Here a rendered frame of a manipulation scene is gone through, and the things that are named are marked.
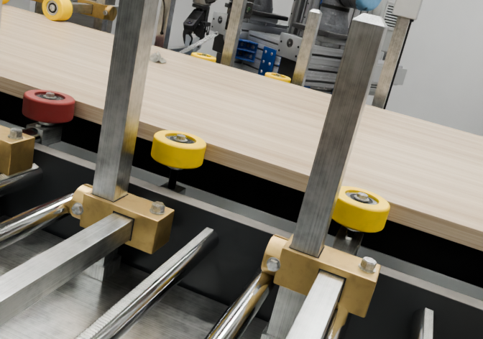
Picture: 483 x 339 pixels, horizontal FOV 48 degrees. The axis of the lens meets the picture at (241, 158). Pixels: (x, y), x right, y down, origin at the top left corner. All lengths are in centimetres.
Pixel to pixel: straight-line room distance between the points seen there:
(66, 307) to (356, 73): 46
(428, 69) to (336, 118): 367
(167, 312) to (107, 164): 21
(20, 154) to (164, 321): 32
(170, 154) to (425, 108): 360
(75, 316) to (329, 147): 38
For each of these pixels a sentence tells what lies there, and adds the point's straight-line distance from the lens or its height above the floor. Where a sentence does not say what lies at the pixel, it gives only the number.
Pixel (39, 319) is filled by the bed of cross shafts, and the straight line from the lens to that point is 72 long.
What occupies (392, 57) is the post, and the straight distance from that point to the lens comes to 169.
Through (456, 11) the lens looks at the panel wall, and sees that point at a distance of 425.
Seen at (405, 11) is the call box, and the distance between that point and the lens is 167.
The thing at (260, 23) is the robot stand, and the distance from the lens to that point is 263.
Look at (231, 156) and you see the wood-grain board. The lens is 84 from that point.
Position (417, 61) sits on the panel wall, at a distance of 427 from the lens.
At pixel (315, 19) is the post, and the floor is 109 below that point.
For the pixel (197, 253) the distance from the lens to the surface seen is 70.
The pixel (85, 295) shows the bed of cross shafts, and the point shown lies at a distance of 77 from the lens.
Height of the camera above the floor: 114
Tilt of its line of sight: 18 degrees down
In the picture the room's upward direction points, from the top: 13 degrees clockwise
